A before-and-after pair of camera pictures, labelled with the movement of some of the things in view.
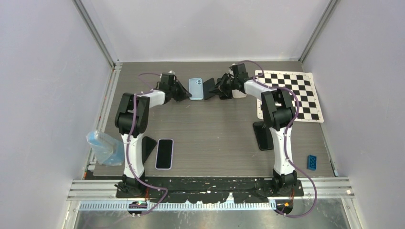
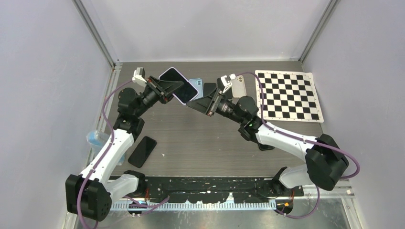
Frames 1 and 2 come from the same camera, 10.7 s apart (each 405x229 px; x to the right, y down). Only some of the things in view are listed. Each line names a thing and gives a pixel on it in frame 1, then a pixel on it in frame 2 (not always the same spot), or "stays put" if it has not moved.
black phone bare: (148, 145) stays put
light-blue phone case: (196, 88) stays put
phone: (164, 155) -> (185, 93)
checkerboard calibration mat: (303, 85) stays put
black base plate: (202, 190) stays put
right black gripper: (219, 90) -> (208, 104)
